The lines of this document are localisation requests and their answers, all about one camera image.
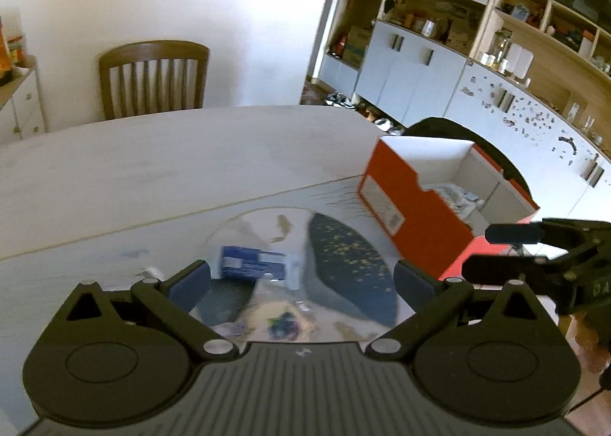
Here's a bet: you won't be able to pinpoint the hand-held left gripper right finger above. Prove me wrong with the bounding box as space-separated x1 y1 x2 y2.
365 259 546 363

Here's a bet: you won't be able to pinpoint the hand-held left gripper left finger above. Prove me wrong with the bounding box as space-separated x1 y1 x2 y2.
64 259 239 363

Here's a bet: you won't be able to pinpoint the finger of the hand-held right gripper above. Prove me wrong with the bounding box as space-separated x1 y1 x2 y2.
484 219 590 248
462 255 574 296

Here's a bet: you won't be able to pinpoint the orange white cardboard box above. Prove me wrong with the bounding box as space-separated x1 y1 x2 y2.
358 136 541 277

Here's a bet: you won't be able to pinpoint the clear plastic bag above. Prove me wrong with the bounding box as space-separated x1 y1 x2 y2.
199 207 398 347

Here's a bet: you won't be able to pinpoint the white desktop table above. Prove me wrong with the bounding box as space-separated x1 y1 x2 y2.
0 104 483 336

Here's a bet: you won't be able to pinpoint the blue white packet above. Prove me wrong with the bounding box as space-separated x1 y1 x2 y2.
220 245 288 281

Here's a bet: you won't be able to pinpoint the dark gold-speckled pouch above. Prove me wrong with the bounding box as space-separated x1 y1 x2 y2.
304 212 398 328

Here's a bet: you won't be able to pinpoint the pale crumpled packet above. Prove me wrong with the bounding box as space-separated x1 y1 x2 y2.
424 182 486 220

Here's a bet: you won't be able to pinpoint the beige bread with dark spot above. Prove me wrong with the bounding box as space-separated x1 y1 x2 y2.
238 297 317 342

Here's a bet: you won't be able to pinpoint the pale shoes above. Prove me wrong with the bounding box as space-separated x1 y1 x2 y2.
365 108 407 137

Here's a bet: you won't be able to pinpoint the white storage canister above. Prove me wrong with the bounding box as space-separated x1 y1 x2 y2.
505 42 534 80

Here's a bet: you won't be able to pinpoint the glass jar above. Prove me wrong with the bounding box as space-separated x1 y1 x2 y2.
491 30 511 65

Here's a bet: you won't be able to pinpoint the black white sneakers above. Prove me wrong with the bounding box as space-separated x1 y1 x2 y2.
323 91 358 110

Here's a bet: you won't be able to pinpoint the brown wooden slatted chair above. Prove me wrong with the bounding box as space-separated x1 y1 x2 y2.
98 40 210 121

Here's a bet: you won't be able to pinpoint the cardboard storage box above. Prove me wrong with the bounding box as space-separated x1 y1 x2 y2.
343 26 372 68

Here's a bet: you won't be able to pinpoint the white side cabinet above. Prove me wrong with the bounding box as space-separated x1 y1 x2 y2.
0 57 49 147

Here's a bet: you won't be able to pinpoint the white wooden wall cabinet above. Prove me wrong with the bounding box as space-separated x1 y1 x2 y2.
300 0 611 248

